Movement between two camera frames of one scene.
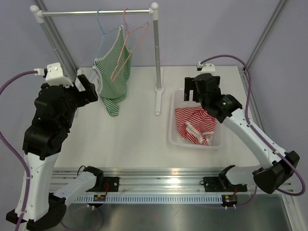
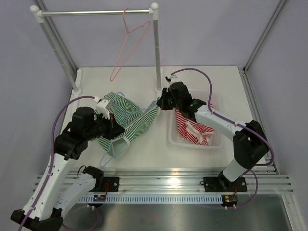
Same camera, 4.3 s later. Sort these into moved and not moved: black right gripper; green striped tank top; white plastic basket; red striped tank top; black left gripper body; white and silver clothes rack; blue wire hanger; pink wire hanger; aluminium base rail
Moved: green striped tank top; black right gripper; black left gripper body; blue wire hanger
Not moved: white plastic basket; aluminium base rail; red striped tank top; pink wire hanger; white and silver clothes rack
